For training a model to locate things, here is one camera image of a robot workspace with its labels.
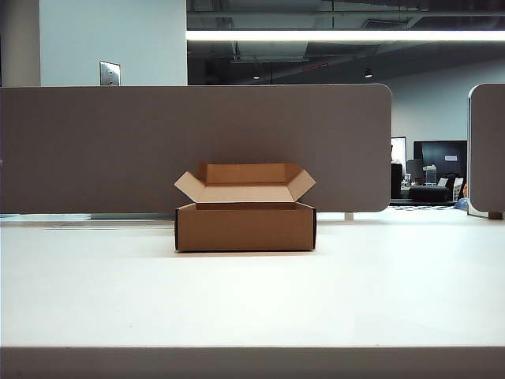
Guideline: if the open brown cardboard box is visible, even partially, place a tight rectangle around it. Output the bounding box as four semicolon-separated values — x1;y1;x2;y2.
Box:
174;161;317;253

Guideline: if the wide brown desk partition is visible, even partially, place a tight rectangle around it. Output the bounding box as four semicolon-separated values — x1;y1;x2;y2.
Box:
0;83;394;214

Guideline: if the white-edged monitor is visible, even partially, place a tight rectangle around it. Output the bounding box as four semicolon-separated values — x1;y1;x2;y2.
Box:
391;136;407;163

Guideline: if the long white ceiling light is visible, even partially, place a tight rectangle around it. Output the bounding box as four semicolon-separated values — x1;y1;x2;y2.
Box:
185;29;505;43

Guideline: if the black round seat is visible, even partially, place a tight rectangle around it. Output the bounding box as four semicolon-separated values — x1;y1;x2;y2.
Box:
408;185;451;203

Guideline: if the large black monitor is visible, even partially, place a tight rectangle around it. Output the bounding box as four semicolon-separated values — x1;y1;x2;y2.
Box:
413;140;469;186

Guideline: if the narrow brown desk partition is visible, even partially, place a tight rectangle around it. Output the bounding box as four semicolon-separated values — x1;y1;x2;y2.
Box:
468;82;505;218

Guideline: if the grey ceiling duct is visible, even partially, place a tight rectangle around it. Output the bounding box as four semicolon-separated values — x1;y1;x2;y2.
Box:
212;39;311;65

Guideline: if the metal wall switch plate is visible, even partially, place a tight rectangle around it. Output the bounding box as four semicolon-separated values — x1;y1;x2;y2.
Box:
99;59;122;86

